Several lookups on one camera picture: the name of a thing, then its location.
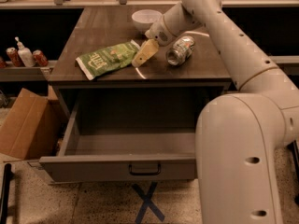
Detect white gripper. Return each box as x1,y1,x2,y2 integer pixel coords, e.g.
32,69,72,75
132,16,174,68

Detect green jalapeno chip bag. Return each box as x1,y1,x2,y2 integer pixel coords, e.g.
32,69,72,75
76,40,140,80

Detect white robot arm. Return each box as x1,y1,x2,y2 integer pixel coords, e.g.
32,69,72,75
146,0,299,224

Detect grey drawer cabinet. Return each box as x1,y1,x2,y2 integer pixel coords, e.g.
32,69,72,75
47,5,233,117

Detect open grey top drawer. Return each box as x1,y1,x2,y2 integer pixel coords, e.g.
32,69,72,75
39,95,198,183

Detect white ceramic bowl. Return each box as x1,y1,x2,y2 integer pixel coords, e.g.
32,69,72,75
132,9,162,34

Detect red soda can right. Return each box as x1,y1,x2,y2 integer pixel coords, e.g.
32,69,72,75
33,49,49,67

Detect red soda can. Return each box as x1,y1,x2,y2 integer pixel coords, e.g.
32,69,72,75
33,49,49,67
6,48,22,67

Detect white pump bottle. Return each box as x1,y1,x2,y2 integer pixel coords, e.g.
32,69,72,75
15,36,36,67

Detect red soda can left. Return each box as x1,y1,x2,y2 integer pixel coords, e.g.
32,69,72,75
6,48,22,67

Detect grey side shelf right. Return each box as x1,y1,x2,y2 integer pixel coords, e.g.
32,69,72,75
271,56,299,76

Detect grey side shelf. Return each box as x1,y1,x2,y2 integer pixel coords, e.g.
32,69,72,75
271,56,299,76
0,60,57,82

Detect grey side shelf left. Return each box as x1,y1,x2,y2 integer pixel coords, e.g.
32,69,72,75
0,60,57,82

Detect brown cardboard box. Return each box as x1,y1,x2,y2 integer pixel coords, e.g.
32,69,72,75
0,89,61,160

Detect black bar right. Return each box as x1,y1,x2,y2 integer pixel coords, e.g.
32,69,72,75
287,141,299,206

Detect black bar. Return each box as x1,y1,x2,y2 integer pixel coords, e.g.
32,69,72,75
0,163,12,224
287,141,299,206

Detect black bar left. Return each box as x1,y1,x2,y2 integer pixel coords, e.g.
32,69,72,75
0,163,12,224

